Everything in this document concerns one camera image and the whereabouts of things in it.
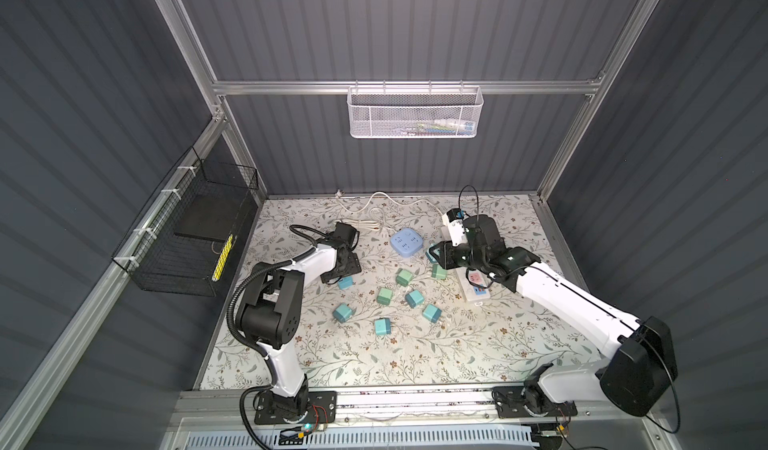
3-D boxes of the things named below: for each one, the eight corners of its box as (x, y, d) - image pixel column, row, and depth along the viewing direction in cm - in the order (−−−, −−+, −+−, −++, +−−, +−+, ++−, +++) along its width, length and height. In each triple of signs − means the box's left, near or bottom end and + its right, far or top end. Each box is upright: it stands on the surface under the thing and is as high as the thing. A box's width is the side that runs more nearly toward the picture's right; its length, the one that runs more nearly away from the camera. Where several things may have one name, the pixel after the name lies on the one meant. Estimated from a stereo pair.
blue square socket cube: (386, 244, 108) (386, 239, 106) (406, 229, 113) (406, 223, 110) (407, 261, 103) (407, 256, 101) (426, 244, 108) (426, 239, 106)
